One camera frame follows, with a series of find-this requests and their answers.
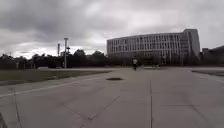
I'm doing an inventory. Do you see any dark manhole cover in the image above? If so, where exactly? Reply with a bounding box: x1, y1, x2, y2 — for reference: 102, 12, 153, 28
105, 77, 124, 82

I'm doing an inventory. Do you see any person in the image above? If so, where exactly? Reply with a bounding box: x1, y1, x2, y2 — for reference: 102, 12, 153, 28
132, 57, 139, 71

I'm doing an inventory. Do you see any row of trees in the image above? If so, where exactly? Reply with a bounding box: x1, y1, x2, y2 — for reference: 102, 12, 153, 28
0, 49, 109, 70

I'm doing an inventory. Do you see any large pale multi-storey building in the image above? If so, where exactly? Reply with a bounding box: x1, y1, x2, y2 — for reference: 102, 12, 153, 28
106, 28, 202, 66

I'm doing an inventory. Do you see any tall pale pole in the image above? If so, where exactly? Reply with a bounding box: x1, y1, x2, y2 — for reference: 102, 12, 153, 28
63, 37, 70, 69

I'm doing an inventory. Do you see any thin pole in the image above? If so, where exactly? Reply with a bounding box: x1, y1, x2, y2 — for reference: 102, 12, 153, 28
57, 43, 61, 58

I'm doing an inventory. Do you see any grass area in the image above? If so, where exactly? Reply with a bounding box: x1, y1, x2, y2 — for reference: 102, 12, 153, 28
0, 68, 113, 84

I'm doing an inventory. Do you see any grass strip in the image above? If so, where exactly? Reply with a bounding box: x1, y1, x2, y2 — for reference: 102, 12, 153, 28
191, 69, 224, 77

